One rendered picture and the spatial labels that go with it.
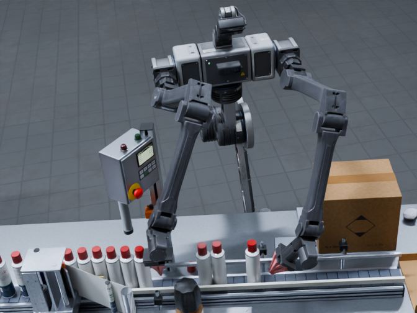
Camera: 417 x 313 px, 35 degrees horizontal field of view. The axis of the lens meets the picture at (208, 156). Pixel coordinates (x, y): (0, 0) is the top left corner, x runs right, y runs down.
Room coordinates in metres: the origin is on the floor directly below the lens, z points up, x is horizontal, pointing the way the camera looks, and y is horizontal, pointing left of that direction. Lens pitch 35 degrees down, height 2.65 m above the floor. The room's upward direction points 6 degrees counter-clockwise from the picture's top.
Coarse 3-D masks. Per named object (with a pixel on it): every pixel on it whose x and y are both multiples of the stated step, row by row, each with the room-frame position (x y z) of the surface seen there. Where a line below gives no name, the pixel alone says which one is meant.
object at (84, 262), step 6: (78, 252) 1.74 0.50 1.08; (84, 252) 1.74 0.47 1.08; (78, 258) 1.75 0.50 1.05; (84, 258) 1.74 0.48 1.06; (90, 258) 1.75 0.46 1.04; (78, 264) 1.74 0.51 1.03; (84, 264) 1.73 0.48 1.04; (90, 264) 1.74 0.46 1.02; (84, 270) 1.73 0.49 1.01; (90, 270) 1.74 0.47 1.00
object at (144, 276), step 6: (138, 246) 1.74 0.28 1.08; (138, 252) 1.72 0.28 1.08; (138, 258) 1.72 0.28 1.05; (138, 264) 1.71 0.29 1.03; (138, 270) 1.71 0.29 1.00; (144, 270) 1.71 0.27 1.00; (138, 276) 1.71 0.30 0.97; (144, 276) 1.71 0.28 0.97; (150, 276) 1.72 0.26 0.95; (138, 282) 1.72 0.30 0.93; (144, 282) 1.71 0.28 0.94; (150, 282) 1.72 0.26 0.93
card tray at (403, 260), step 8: (400, 256) 1.79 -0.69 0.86; (408, 256) 1.79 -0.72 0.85; (416, 256) 1.79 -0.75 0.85; (400, 264) 1.77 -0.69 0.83; (408, 264) 1.77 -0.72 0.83; (416, 264) 1.76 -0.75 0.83; (408, 272) 1.73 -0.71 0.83; (416, 272) 1.72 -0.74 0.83; (408, 280) 1.69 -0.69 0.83; (416, 280) 1.68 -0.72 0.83; (408, 288) 1.65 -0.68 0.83; (416, 288) 1.64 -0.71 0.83; (416, 296) 1.61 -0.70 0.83; (416, 304) 1.54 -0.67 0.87; (416, 312) 1.53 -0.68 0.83
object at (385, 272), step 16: (320, 272) 1.73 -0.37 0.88; (352, 272) 1.71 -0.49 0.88; (368, 272) 1.71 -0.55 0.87; (384, 272) 1.70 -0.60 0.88; (16, 288) 1.80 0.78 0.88; (272, 288) 1.67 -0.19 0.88; (288, 288) 1.66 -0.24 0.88; (304, 288) 1.66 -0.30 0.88; (320, 288) 1.65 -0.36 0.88; (336, 288) 1.64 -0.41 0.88
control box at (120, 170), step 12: (132, 132) 1.88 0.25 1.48; (120, 144) 1.82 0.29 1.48; (132, 144) 1.81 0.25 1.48; (144, 144) 1.81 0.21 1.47; (108, 156) 1.76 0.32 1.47; (120, 156) 1.74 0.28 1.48; (132, 156) 1.77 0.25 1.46; (108, 168) 1.77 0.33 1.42; (120, 168) 1.73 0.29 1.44; (132, 168) 1.76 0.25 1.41; (156, 168) 1.85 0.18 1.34; (108, 180) 1.77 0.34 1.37; (120, 180) 1.73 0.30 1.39; (132, 180) 1.75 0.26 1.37; (144, 180) 1.79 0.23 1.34; (156, 180) 1.84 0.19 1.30; (108, 192) 1.78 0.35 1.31; (120, 192) 1.74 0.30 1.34
